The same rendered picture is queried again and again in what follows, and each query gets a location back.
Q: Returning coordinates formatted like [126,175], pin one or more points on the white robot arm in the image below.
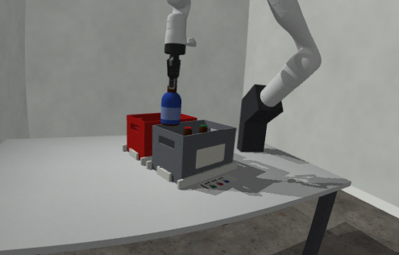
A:
[288,14]

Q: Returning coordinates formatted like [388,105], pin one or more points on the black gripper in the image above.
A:
[175,50]

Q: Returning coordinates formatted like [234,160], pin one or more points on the blue bottle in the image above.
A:
[171,108]

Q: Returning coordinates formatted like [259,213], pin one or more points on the grey paper strip with colored squares and marks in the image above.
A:
[217,182]

